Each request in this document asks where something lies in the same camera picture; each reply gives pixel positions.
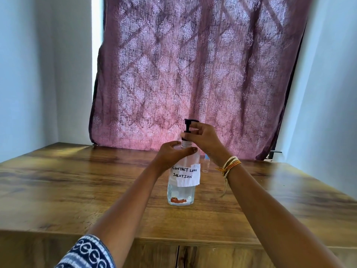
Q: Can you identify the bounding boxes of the person's right hand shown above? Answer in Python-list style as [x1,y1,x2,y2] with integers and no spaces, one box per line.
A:
[180,122,232,167]

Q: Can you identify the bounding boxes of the person's left hand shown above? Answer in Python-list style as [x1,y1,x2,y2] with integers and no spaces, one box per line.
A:
[152,141,198,176]

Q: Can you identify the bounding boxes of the black pump dispenser top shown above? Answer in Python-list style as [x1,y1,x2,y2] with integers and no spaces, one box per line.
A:
[181,119,200,143]

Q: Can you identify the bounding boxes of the clear bottle with white label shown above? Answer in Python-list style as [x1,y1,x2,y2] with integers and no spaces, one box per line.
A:
[167,140,201,206]

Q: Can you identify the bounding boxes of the person's right forearm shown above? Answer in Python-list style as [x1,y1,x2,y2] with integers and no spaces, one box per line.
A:
[223,162,348,268]

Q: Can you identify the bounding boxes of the person's left forearm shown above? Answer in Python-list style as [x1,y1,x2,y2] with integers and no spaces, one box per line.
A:
[87,164,167,267]

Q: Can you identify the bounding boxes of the purple patterned curtain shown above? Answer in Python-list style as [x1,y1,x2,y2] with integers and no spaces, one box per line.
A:
[88,0,315,161]

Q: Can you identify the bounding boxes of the wooden cabinet door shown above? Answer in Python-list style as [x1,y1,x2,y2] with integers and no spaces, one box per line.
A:
[177,244,357,268]
[0,231,178,268]

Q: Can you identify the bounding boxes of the bright window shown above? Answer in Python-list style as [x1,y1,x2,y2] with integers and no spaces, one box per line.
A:
[91,0,104,90]

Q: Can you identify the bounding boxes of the blue white patterned sleeve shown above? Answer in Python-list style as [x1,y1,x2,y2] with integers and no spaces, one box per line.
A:
[54,234,116,268]

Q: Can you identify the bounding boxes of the thread wrist bracelets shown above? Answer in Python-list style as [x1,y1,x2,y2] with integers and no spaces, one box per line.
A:
[216,156,242,198]

